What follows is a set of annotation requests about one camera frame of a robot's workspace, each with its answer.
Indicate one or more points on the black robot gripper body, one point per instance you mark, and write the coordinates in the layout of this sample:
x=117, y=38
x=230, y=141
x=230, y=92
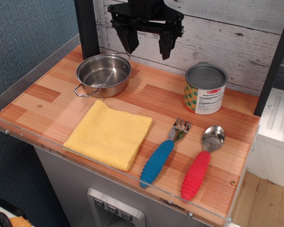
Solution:
x=150, y=16

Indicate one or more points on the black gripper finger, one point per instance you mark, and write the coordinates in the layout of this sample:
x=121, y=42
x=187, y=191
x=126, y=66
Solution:
x=167, y=43
x=128, y=37

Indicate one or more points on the small stainless steel pot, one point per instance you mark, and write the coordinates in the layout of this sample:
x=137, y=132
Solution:
x=103, y=75

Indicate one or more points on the yellow folded cloth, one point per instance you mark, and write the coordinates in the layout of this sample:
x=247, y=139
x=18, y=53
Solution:
x=109, y=136

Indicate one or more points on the toy food can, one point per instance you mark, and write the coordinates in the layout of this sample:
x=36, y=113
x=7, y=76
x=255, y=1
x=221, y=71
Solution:
x=204, y=88

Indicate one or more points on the white toy sink unit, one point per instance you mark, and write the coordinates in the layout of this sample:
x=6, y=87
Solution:
x=266, y=158

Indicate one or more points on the grey toy fridge cabinet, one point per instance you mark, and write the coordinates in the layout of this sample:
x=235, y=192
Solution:
x=95, y=195

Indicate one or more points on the orange object bottom left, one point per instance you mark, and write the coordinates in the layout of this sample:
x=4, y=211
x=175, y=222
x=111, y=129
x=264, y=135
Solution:
x=20, y=222

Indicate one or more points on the red handled spoon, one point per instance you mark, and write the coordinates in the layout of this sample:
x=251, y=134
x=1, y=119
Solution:
x=212, y=140

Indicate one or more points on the blue handled fork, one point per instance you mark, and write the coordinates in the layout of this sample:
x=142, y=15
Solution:
x=157, y=160

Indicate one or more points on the black right shelf post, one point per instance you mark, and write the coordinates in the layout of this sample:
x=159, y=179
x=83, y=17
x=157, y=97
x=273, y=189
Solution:
x=270, y=78

